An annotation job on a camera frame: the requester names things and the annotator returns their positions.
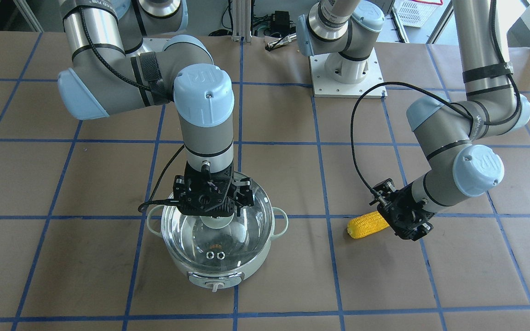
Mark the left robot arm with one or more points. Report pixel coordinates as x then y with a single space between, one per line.
346 31

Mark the aluminium frame post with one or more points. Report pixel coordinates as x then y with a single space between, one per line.
241 11

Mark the yellow corn cob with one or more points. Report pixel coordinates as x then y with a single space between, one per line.
365 225

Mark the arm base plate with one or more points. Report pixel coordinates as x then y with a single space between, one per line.
336 77

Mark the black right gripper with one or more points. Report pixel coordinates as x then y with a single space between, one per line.
245 193

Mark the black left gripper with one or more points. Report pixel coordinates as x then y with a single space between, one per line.
401 198

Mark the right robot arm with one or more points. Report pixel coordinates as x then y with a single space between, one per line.
111 74

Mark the pale green electric pot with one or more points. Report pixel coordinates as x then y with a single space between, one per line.
231 278

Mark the black power adapter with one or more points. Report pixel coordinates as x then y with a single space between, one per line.
280 22

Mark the white plastic basket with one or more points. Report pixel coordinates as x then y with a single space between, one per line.
415 13

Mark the glass pot lid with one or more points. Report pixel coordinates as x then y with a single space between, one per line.
226 247

